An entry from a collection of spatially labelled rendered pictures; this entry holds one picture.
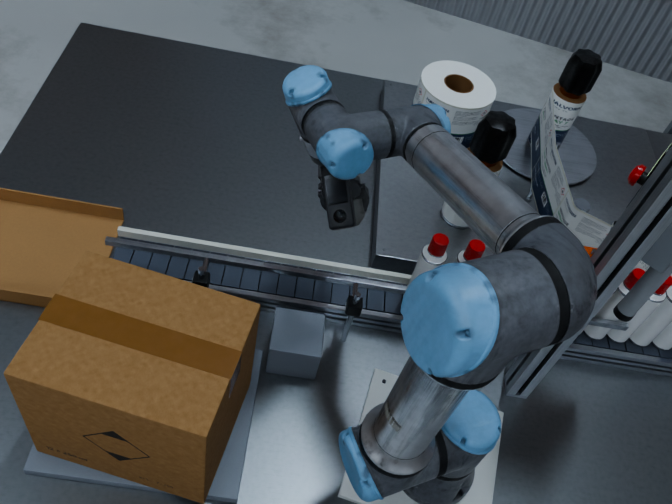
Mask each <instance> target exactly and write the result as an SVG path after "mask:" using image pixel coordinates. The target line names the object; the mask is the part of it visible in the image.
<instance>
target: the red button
mask: <svg viewBox="0 0 672 504"><path fill-rule="evenodd" d="M646 168H647V167H646V166H645V165H643V164H641V165H637V166H636V167H635V168H634V169H633V170H632V171H631V173H630V174H629V176H628V184H630V185H631V186H634V185H635V183H638V184H640V185H641V186H642V185H643V184H644V183H645V179H646V177H647V175H648V173H647V172H645V170H646Z"/></svg>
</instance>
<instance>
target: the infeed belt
mask: <svg viewBox="0 0 672 504"><path fill-rule="evenodd" d="M120 239H126V240H132V241H138V239H132V238H126V237H120ZM138 242H144V243H150V244H156V242H150V241H144V240H139V241H138ZM156 245H162V246H168V247H174V245H168V244H162V243H157V244H156ZM174 248H180V249H186V250H192V248H186V247H180V246H175V247H174ZM192 251H198V252H204V253H210V251H204V250H198V249H193V250H192ZM210 254H216V255H222V256H228V257H234V258H240V259H245V257H240V256H234V255H228V254H222V253H216V252H211V253H210ZM113 259H116V260H119V261H123V262H126V263H129V264H132V265H136V266H139V267H142V268H145V269H149V270H152V271H155V272H158V273H162V274H165V275H168V276H171V277H175V278H178V279H181V280H187V281H192V278H193V276H194V273H195V271H196V270H198V268H199V267H200V266H202V264H203V261H200V260H194V259H188V258H182V257H175V256H169V255H163V254H157V253H151V252H145V251H139V250H133V249H127V248H121V247H116V250H115V252H114V255H113ZM207 272H209V273H210V283H209V284H211V285H217V286H223V287H230V288H236V289H242V290H248V291H254V292H260V293H267V294H273V295H279V296H285V297H291V298H297V299H303V300H310V301H316V302H322V303H328V304H334V305H340V306H345V303H346V302H347V299H348V296H352V288H353V286H351V285H345V284H339V283H333V282H327V281H321V280H315V279H309V278H303V277H297V276H291V275H284V274H278V273H272V272H266V271H260V270H254V269H248V268H242V267H236V266H230V265H224V264H218V263H212V262H209V266H208V270H207ZM351 277H355V278H361V279H367V280H373V281H379V282H385V281H384V280H378V279H372V278H369V279H368V278H366V277H360V276H354V275H351ZM385 283H391V284H397V285H402V283H396V282H390V281H386V282H385ZM358 292H359V293H360V294H361V297H362V298H363V308H362V309H365V310H371V311H377V312H383V313H389V314H396V315H402V314H401V312H400V311H401V304H402V299H403V295H404V294H399V293H393V292H387V291H381V290H375V289H369V288H363V287H358ZM402 316H403V315H402ZM573 343H574V344H580V345H586V346H592V347H598V348H605V349H611V350H617V351H623V352H629V353H635V354H641V355H648V356H654V357H660V358H666V359H672V348H671V349H670V350H668V351H662V350H659V349H657V348H656V347H655V346H654V345H653V344H652V343H650V344H649V345H648V346H647V347H638V346H636V345H634V344H633V343H632V342H631V341H630V340H629V339H627V341H626V342H624V343H621V344H618V343H615V342H613V341H611V340H610V339H609V338H608V337H607V336H605V337H604V338H603V339H602V340H598V341H596V340H592V339H590V338H588V337H587V336H586V335H585V334H584V332H582V333H581V334H580V335H579V336H577V338H576V339H575V340H574V341H573Z"/></svg>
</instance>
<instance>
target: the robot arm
mask: <svg viewBox="0 0 672 504"><path fill-rule="evenodd" d="M282 89H283V93H284V96H285V99H286V100H285V102H286V104H287V105H288V106H289V109H290V111H291V114H292V116H293V119H294V121H295V123H296V126H297V128H298V131H299V133H300V135H301V136H299V140H300V141H303V142H304V144H305V147H306V149H307V152H308V154H309V155H310V157H311V159H312V161H313V162H314V163H315V164H317V165H318V178H319V179H320V181H321V182H320V183H319V184H318V189H319V190H322V191H318V197H319V198H320V203H321V205H322V207H323V208H324V209H325V210H326V211H327V217H328V224H329V228H330V229H331V230H339V229H345V228H351V227H355V226H358V225H359V224H360V223H361V221H362V220H363V218H364V216H365V213H366V211H367V208H368V204H369V190H368V188H367V187H366V186H365V183H362V184H361V181H360V177H359V176H358V175H359V174H363V173H364V172H366V171H367V170H368V168H369V167H370V166H371V164H372V162H373V160H379V159H385V158H391V157H397V156H402V157H403V158H404V159H405V160H406V161H407V162H408V163H409V164H410V165H411V166H412V167H413V168H414V170H415V171H416V172H417V173H418V174H419V175H420V176H421V177H422V178H423V179H424V180H425V181H426V182H427V183H428V184H429V185H430V186H431V187H432V188H433V190H434V191H435V192H436V193H437V194H438V195H439V196H440V197H441V198H442V199H443V200H444V201H445V202H446V203H447V204H448V205H449V206H450V207H451V208H452V210H453V211H454V212H455V213H456V214H457V215H458V216H459V217H460V218H461V219H462V220H463V221H464V222H465V223H466V224H467V225H468V226H469V227H470V228H471V229H472V231H473V232H474V233H475V234H476V235H477V236H478V237H479V238H480V239H481V240H482V241H483V242H484V243H485V244H486V245H487V246H488V247H489V248H490V249H491V251H492V252H493V253H494V254H493V255H489V256H485V257H481V258H477V259H472V260H468V261H464V262H460V263H458V262H455V263H447V264H444V265H440V266H438V267H436V268H434V269H433V270H430V271H427V272H424V273H422V274H420V275H419V276H417V277H416V278H415V279H414V280H413V281H412V282H411V283H410V284H409V286H408V287H407V289H406V291H405V293H404V296H403V299H402V304H401V311H400V312H401V314H402V315H403V319H402V320H401V321H400V323H401V331H402V336H403V340H404V343H405V345H406V348H407V350H408V352H409V354H410V356H409V358H408V360H407V362H406V364H405V365H404V367H403V369H402V371H401V373H400V375H399V377H398V378H397V380H396V382H395V384H394V386H393V388H392V389H391V391H390V393H389V395H388V397H387V399H386V401H385V402H384V403H381V404H379V405H377V406H375V407H374V408H372V409H371V410H370V411H369V412H368V414H367V415H366V416H365V418H364V420H363V422H362V424H360V425H357V426H354V427H352V426H350V427H348V429H346V430H343V431H342V432H341V433H340V434H339V439H338V441H339V449H340V454H341V457H342V461H343V464H344V467H345V470H346V473H347V475H348V478H349V480H350V482H351V484H352V487H353V488H354V490H355V492H356V494H357V495H358V496H359V498H360V499H361V500H363V501H365V502H372V501H375V500H379V499H380V500H383V499H384V497H387V496H389V495H392V494H395V493H397V492H400V491H404V492H405V494H406V495H407V496H408V497H410V498H411V499H412V500H414V501H415V502H417V503H419V504H456V503H458V502H459V501H460V500H461V499H462V498H463V497H464V496H465V495H466V494H467V493H468V491H469V490H470V488H471V486H472V483H473V480H474V475H475V467H476V466H477V465H478V464H479V463H480V462H481V460H482V459H483V458H484V457H485V456H486V455H487V454H488V453H489V452H490V451H492V450H493V449H494V447H495V445H496V443H497V441H498V439H499V437H500V434H501V419H500V415H499V413H498V410H497V408H496V407H495V405H494V404H493V402H492V401H491V400H490V399H489V398H488V397H487V396H486V395H485V394H484V393H482V392H481V391H478V390H476V389H480V388H482V387H485V386H486V385H488V384H490V383H491V382H492V381H493V380H494V379H495V378H496V377H497V376H498V374H499V373H500V372H501V370H502V369H503V368H504V367H505V365H506V364H507V363H508V362H509V361H510V360H511V359H513V358H515V357H517V356H519V355H522V354H525V353H528V352H532V351H535V350H538V349H541V348H544V347H547V346H551V345H555V344H558V343H560V342H563V341H565V340H567V339H569V338H570V337H572V336H573V335H575V334H576V333H577V332H578V331H579V330H580V329H581V328H582V327H583V326H584V325H585V323H586V322H587V321H588V319H589V317H590V315H591V313H592V311H593V309H594V306H595V301H596V297H597V278H596V273H595V269H594V266H593V263H592V261H591V258H590V256H589V254H588V253H587V251H586V249H585V248H584V246H583V245H582V243H581V242H580V240H579V239H578V238H577V237H576V236H575V235H574V234H573V233H572V232H571V231H570V230H569V229H568V228H567V227H566V226H565V225H564V224H562V223H561V222H560V221H559V220H558V219H557V218H555V217H553V216H550V215H542V216H541V215H540V214H539V213H538V212H537V211H535V210H534V209H533V208H532V207H531V206H530V205H529V204H528V203H527V202H525V201H524V200H523V199H522V198H521V197H520V196H519V195H518V194H517V193H515V192H514V191H513V190H512V189H511V188H510V187H509V186H508V185H507V184H505V183H504V182H503V181H502V180H501V179H500V178H499V177H498V176H497V175H495V174H494V173H493V172H492V171H491V170H490V169H489V168H488V167H487V166H485V165H484V164H483V163H482V162H481V161H480V160H479V159H478V158H477V157H475V156H474V155H473V154H472V153H471V152H470V151H469V150H468V149H467V148H465V147H464V146H463V145H462V144H461V143H460V142H459V141H458V140H457V139H455V138H454V137H453V136H452V135H451V124H450V119H449V117H447V116H446V111H445V110H444V108H443V107H441V106H440V105H437V104H414V105H411V106H407V107H399V108H392V109H384V110H376V111H368V112H360V113H354V114H349V113H348V112H347V110H346V109H345V108H344V106H343V105H342V104H341V102H340V101H339V100H338V98H337V97H336V95H335V94H334V92H333V89H332V82H331V81H330V80H329V78H328V76H327V73H326V72H325V70H324V69H322V68H321V67H319V66H315V65H306V66H301V67H299V68H298V69H295V70H293V71H292V72H290V73H289V74H288V75H287V76H286V78H285V79H284V82H283V85H282Z"/></svg>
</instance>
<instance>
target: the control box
mask: <svg viewBox="0 0 672 504"><path fill-rule="evenodd" d="M641 261H643V262H644V263H646V264H647V265H649V266H651V267H652V268H654V269H655V270H657V271H658V272H660V273H662V272H664V271H665V270H666V269H667V268H668V267H669V266H670V265H671V264H672V222H671V224H670V225H669V226H668V227H667V228H666V230H665V231H664V232H663V233H662V234H661V236H660V237H659V238H658V239H657V241H656V242H655V243H654V244H653V245H652V247H651V248H650V249H649V250H648V251H647V253H646V254H645V255H644V256H643V258H642V259H641Z"/></svg>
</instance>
